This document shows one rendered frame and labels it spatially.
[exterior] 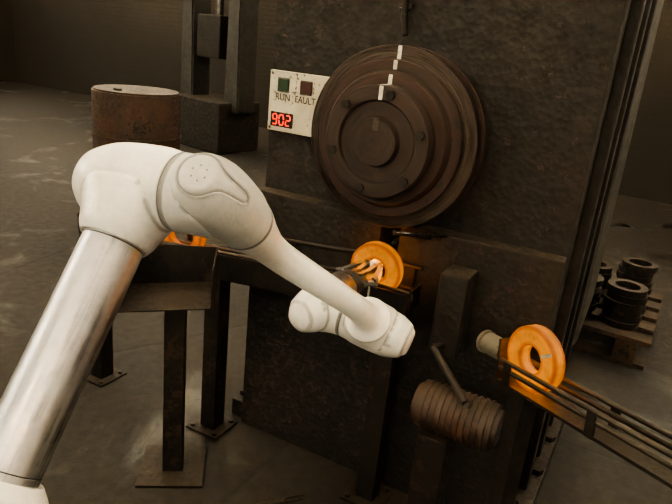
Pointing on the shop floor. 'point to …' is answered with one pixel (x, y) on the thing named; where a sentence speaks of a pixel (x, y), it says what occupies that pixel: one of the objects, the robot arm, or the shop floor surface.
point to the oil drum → (135, 115)
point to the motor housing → (447, 436)
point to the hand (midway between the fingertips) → (377, 263)
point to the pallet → (623, 311)
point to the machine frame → (572, 73)
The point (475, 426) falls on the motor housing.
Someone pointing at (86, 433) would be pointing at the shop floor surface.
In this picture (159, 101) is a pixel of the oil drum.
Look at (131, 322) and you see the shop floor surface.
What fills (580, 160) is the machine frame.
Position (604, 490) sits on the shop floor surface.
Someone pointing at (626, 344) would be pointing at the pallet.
